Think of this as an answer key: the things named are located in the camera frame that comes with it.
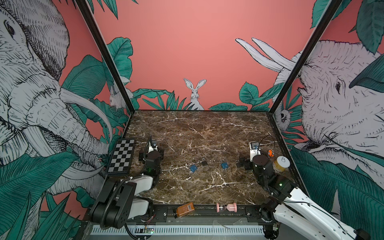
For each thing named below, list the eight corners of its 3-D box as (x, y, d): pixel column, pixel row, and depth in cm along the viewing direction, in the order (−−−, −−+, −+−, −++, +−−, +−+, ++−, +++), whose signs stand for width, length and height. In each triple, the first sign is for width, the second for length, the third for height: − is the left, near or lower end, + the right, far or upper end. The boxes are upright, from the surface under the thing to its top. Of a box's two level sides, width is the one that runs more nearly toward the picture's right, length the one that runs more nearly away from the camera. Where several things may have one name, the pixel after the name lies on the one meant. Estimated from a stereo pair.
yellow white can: (274, 171, 91) (279, 167, 86) (270, 160, 96) (275, 155, 91) (286, 171, 92) (292, 167, 87) (282, 160, 96) (287, 155, 91)
